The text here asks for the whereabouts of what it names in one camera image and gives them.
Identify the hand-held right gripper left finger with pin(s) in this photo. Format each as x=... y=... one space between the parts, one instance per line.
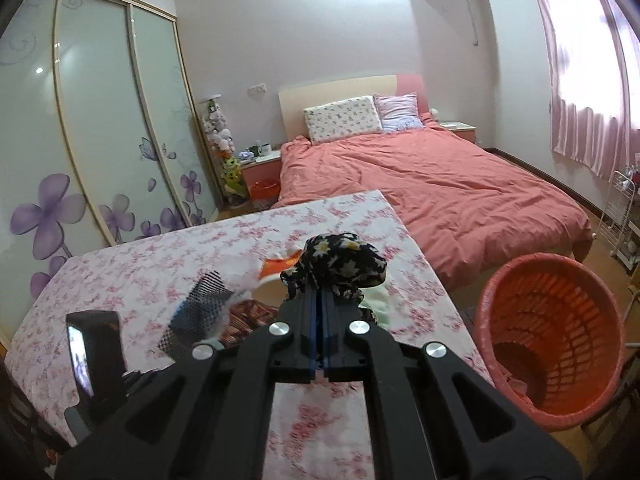
x=306 y=342

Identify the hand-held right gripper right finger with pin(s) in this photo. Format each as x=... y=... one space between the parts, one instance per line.
x=331 y=342

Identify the orange and white carton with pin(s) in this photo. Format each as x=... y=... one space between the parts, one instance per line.
x=277 y=266

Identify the black floral cloth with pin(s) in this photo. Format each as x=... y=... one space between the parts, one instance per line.
x=340 y=260

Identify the orange plastic mesh basket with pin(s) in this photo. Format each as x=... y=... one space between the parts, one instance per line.
x=565 y=310

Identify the dark red patterned wrapper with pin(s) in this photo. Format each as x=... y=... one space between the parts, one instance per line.
x=247 y=317

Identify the pale green paper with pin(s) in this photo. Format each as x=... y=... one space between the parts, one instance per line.
x=385 y=305

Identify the white crumpled tissue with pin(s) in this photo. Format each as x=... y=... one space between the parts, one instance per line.
x=242 y=280

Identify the pink floral tablecloth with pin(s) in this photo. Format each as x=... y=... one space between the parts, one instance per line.
x=150 y=270

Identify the small orange waste bin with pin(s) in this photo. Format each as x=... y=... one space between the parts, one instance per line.
x=263 y=192

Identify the pink and white nightstand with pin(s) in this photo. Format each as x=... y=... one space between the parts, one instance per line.
x=260 y=172
x=460 y=130

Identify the green plush toy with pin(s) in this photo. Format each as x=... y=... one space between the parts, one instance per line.
x=232 y=175

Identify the white mug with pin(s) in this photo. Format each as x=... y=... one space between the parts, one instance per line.
x=265 y=150

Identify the bed with salmon duvet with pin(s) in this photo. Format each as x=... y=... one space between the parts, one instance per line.
x=450 y=185

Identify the white floral pillow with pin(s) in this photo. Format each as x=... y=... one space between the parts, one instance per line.
x=342 y=117

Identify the plush toy tower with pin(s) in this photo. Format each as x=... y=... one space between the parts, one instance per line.
x=217 y=125

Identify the pink striped pillow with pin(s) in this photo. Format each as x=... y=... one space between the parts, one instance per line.
x=397 y=110

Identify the cream and pink headboard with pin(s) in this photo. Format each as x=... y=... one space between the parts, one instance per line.
x=325 y=90

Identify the flower print sliding wardrobe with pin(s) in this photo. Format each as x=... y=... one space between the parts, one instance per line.
x=100 y=85

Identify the pink curtain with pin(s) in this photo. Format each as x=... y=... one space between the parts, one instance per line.
x=585 y=60

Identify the white wall socket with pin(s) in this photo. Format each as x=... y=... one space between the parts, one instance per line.
x=257 y=89

